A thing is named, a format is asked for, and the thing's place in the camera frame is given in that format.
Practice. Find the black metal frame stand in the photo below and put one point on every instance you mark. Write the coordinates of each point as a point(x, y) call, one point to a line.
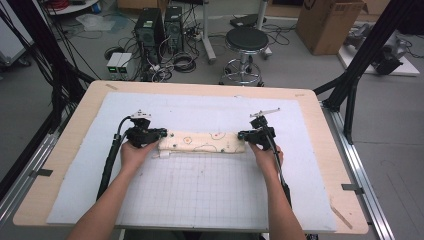
point(43, 50)
point(363, 56)

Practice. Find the large black computer tower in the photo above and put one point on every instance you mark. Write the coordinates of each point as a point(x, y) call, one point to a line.
point(148, 33)

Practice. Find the black round stool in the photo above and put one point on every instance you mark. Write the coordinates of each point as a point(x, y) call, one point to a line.
point(246, 40)

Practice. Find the white cabinet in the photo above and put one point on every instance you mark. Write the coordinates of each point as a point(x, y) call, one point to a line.
point(11, 43)

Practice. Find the clear plastic bag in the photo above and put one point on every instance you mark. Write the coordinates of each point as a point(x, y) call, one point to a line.
point(95, 22)

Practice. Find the slim black computer tower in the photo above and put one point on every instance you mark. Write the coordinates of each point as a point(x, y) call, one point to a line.
point(173, 28)

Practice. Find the white round table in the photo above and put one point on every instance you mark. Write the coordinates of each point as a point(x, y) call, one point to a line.
point(73, 7)

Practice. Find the white board with grey machinery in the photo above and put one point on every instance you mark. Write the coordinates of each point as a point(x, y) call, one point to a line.
point(383, 56)

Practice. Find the white grid mat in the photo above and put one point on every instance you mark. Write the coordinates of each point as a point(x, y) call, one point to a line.
point(200, 193)

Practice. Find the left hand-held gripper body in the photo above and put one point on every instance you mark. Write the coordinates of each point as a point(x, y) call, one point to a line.
point(141, 135)

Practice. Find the flat black device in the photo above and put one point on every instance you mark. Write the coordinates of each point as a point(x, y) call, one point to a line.
point(246, 20)

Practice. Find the person's left hand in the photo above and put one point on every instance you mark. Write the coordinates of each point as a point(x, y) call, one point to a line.
point(135, 158)

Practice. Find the large cardboard box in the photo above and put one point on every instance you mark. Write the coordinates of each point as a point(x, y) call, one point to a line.
point(326, 26)

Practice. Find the cream cloth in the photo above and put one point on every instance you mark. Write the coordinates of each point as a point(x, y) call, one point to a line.
point(200, 142)

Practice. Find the thin wooden strip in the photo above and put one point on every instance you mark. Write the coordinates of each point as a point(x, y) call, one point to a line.
point(341, 216)

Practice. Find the grey metal clamp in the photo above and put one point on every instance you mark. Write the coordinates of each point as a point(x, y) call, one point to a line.
point(41, 172)
point(352, 188)

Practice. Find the white bench power supply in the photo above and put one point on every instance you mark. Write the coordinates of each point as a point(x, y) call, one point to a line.
point(125, 65)
point(112, 65)

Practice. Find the white table leg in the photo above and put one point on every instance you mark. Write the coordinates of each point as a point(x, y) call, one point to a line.
point(208, 36)
point(263, 20)

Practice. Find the person's lap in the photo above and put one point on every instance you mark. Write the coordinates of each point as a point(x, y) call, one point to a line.
point(200, 236)

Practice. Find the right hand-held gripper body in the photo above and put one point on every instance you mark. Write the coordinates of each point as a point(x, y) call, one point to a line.
point(261, 135)

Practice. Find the person's right hand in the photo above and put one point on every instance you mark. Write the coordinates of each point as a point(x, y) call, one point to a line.
point(270, 161)

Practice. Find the aluminium rail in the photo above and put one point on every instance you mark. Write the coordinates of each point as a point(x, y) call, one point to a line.
point(26, 170)
point(360, 173)

